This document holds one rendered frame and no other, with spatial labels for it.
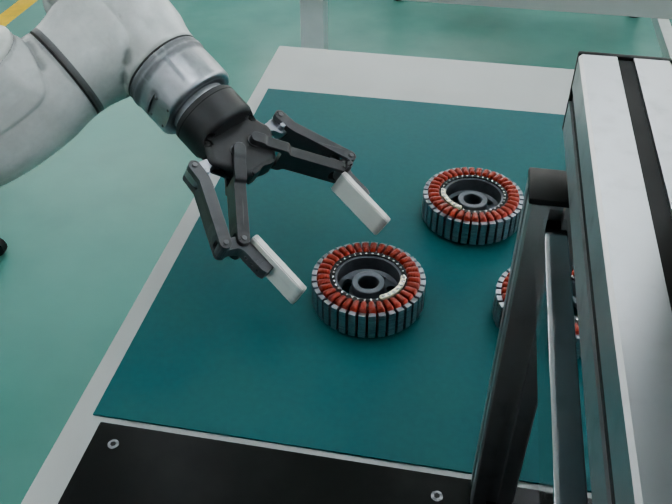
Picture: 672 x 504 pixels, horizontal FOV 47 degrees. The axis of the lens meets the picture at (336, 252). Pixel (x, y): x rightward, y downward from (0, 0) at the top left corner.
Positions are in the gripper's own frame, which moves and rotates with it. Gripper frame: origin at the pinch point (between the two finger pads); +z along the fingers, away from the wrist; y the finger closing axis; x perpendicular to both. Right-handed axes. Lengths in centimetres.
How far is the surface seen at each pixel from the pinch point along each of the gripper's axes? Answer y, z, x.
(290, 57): -38, -31, -23
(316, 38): -73, -44, -49
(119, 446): 27.8, 1.0, -2.1
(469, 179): -21.0, 3.3, 0.6
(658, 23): -223, 0, -69
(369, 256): -2.6, 2.5, 0.2
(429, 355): 2.4, 13.5, 2.8
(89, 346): -15, -32, -110
